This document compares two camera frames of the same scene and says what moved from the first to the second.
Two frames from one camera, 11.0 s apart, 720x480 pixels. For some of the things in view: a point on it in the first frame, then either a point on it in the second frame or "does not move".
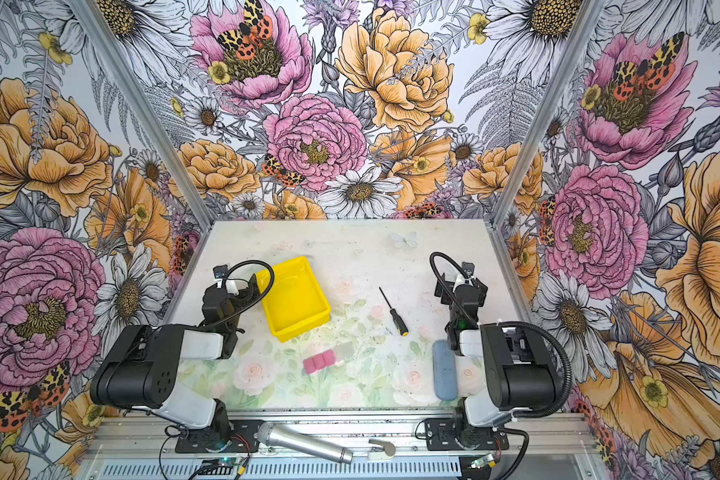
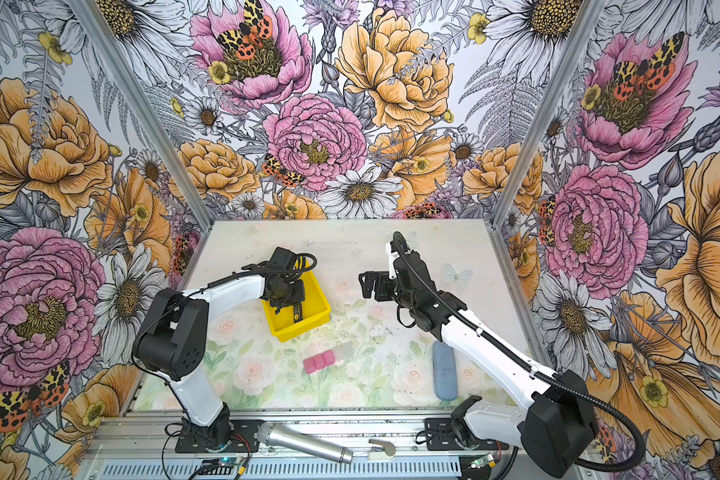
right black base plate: [442, 434] does not move
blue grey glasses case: [445, 370] does not move
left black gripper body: [245, 297] -> [289, 294]
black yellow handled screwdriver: [400, 326] -> [298, 314]
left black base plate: [241, 439] does not move
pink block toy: [319, 361] does not move
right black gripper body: [446, 298] -> [391, 290]
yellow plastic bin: [295, 303] does not move
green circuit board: [226, 461] does not move
